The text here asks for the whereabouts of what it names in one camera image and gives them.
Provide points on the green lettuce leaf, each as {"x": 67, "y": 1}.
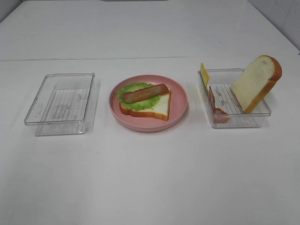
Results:
{"x": 140, "y": 105}

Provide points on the bread slice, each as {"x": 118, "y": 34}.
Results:
{"x": 160, "y": 109}
{"x": 256, "y": 81}

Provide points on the bacon strip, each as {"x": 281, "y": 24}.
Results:
{"x": 218, "y": 114}
{"x": 146, "y": 93}

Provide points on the yellow cheese slice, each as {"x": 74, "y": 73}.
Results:
{"x": 205, "y": 76}

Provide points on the pink round plate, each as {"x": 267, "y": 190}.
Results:
{"x": 178, "y": 105}

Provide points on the clear right plastic tray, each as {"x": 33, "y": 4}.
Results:
{"x": 220, "y": 82}

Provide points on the clear plastic tray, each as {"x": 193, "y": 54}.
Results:
{"x": 220, "y": 82}
{"x": 64, "y": 105}

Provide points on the clear left plastic tray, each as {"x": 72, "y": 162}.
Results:
{"x": 64, "y": 105}

